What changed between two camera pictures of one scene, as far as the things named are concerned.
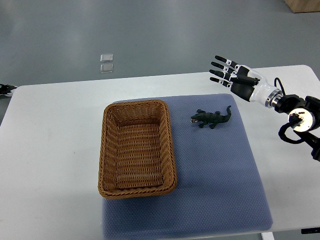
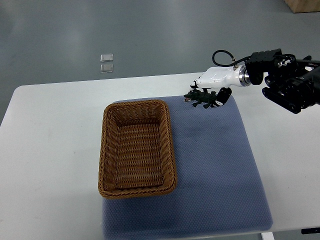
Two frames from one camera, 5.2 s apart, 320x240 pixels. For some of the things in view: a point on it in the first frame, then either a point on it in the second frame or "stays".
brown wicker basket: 137,155 stays
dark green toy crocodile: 211,119 to 202,97
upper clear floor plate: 106,58 stays
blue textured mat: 219,187 stays
